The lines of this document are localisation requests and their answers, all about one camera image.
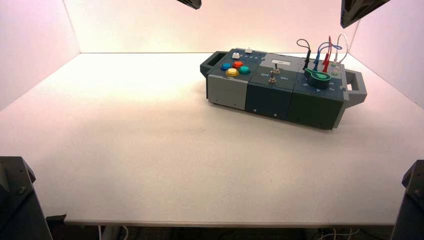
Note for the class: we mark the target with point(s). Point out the green teardrop rotary knob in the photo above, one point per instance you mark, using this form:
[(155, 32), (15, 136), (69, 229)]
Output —
[(318, 77)]

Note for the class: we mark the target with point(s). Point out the yellow round push button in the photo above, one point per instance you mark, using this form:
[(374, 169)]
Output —
[(232, 72)]

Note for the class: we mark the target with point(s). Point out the blue round push button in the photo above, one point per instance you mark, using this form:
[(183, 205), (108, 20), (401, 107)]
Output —
[(226, 66)]

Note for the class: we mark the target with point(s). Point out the green round push button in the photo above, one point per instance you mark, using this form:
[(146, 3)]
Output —
[(244, 69)]

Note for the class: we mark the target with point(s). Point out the red round push button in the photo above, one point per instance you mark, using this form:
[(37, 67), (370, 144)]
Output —
[(238, 64)]

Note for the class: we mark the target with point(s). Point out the grey modular control box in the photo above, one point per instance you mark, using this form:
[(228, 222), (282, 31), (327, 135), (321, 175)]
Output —
[(270, 94)]

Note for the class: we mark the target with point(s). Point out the white slider cap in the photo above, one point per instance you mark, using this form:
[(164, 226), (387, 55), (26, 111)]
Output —
[(248, 50), (236, 55)]

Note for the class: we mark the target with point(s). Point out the small black overhead lamp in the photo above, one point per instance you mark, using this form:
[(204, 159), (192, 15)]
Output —
[(190, 3)]

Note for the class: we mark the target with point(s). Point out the large black overhead lamp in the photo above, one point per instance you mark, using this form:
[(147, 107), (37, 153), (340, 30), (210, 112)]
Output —
[(359, 10)]

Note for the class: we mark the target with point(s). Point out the metal toggle switch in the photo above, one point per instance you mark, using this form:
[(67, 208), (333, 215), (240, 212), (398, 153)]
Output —
[(272, 78), (276, 69)]

